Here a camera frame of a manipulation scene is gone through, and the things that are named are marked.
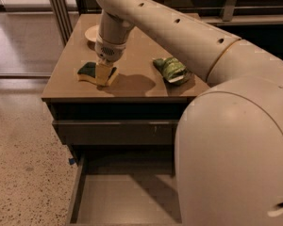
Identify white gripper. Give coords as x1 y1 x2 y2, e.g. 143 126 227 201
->
94 36 125 86

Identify green and yellow sponge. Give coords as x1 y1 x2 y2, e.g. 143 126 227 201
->
77 62 118 87

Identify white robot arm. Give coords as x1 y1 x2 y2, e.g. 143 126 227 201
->
96 0 283 226

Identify grey drawer cabinet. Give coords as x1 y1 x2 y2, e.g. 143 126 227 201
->
41 13 211 226

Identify closed top drawer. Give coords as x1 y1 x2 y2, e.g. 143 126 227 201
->
53 120 177 146

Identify open middle drawer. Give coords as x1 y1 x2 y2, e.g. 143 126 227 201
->
65 150 182 226

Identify white paper bowl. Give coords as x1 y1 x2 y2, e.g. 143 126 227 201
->
85 25 99 42

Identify green snack bag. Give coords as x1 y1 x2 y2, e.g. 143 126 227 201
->
153 56 191 86

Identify blue tape piece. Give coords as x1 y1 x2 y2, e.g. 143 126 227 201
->
68 158 76 165

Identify metal shelf frame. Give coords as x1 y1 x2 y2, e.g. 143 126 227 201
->
44 0 283 45

